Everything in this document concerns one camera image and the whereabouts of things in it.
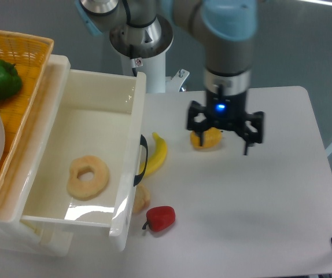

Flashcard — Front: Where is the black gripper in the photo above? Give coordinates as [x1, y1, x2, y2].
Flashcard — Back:
[186, 90, 264, 156]

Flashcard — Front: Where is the glazed ring donut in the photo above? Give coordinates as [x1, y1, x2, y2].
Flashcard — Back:
[67, 155, 109, 199]

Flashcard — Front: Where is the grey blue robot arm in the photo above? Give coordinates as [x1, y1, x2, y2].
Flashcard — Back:
[75, 1, 264, 147]

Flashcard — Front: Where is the open white upper drawer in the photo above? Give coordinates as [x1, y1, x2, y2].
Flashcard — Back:
[22, 70, 148, 251]

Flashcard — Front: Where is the white drawer cabinet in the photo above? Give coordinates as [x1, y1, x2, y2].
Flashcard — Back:
[0, 54, 73, 257]

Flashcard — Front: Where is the yellow toy bell pepper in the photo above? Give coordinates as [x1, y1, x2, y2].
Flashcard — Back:
[190, 127, 222, 149]

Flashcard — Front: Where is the yellow toy banana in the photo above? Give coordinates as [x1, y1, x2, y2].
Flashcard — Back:
[139, 132, 168, 178]

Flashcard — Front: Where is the red toy bell pepper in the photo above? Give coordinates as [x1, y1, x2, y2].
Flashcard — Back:
[142, 206, 176, 232]

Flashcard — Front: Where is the orange woven basket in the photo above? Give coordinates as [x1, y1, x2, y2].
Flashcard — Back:
[0, 27, 55, 222]

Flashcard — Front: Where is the black drawer handle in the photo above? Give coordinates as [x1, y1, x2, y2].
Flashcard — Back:
[133, 134, 149, 187]

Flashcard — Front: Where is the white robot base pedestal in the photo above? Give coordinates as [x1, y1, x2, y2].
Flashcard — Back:
[109, 15, 190, 93]

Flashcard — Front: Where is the black base cable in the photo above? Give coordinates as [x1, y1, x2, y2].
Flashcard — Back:
[128, 45, 138, 78]

